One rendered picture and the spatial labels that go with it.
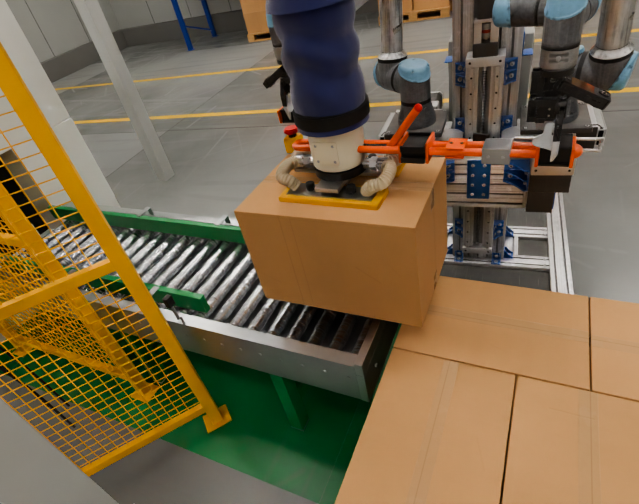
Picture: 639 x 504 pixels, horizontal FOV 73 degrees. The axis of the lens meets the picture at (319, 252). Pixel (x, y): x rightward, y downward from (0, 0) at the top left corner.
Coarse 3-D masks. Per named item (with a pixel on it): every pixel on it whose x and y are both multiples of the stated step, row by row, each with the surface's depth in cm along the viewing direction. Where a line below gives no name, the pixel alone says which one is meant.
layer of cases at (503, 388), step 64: (448, 320) 157; (512, 320) 152; (576, 320) 147; (384, 384) 141; (448, 384) 137; (512, 384) 133; (576, 384) 129; (384, 448) 125; (448, 448) 122; (512, 448) 118; (576, 448) 115
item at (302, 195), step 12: (288, 192) 139; (300, 192) 138; (312, 192) 136; (324, 192) 135; (348, 192) 131; (360, 192) 131; (384, 192) 129; (324, 204) 133; (336, 204) 131; (348, 204) 129; (360, 204) 127; (372, 204) 126
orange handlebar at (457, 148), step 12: (300, 144) 138; (396, 144) 127; (432, 144) 122; (444, 144) 121; (456, 144) 118; (468, 144) 118; (480, 144) 117; (516, 144) 113; (528, 144) 111; (576, 144) 107; (456, 156) 118; (480, 156) 115; (516, 156) 110; (528, 156) 109; (576, 156) 105
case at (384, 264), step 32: (256, 192) 149; (416, 192) 129; (256, 224) 141; (288, 224) 135; (320, 224) 129; (352, 224) 124; (384, 224) 120; (416, 224) 117; (256, 256) 152; (288, 256) 145; (320, 256) 138; (352, 256) 132; (384, 256) 127; (416, 256) 122; (288, 288) 156; (320, 288) 149; (352, 288) 142; (384, 288) 136; (416, 288) 130; (416, 320) 139
